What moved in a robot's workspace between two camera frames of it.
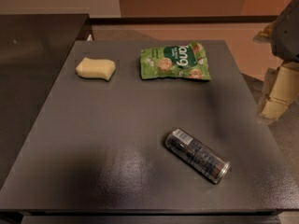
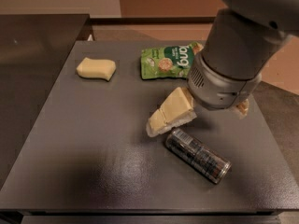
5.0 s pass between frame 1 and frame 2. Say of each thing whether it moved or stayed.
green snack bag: stayed
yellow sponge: stayed
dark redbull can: stayed
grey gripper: moved
